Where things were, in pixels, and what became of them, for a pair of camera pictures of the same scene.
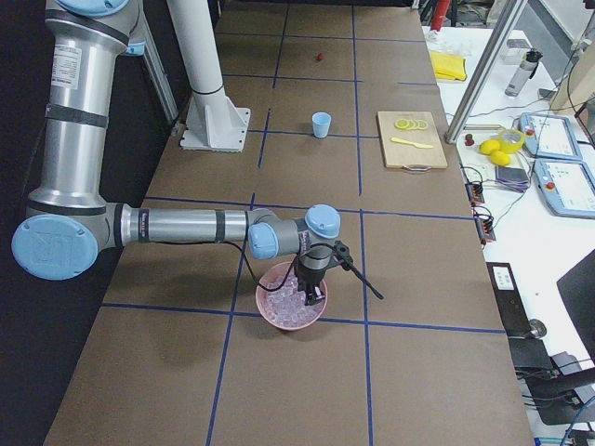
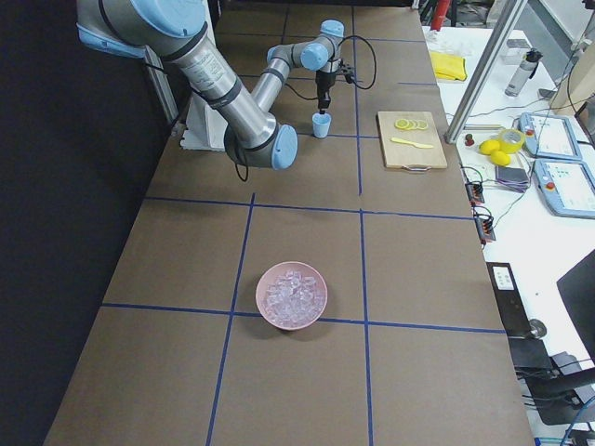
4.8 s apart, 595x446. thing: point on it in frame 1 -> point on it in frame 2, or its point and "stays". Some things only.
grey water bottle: (524, 71) stays
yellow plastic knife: (411, 143) stays
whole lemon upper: (488, 147) stays
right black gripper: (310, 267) -> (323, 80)
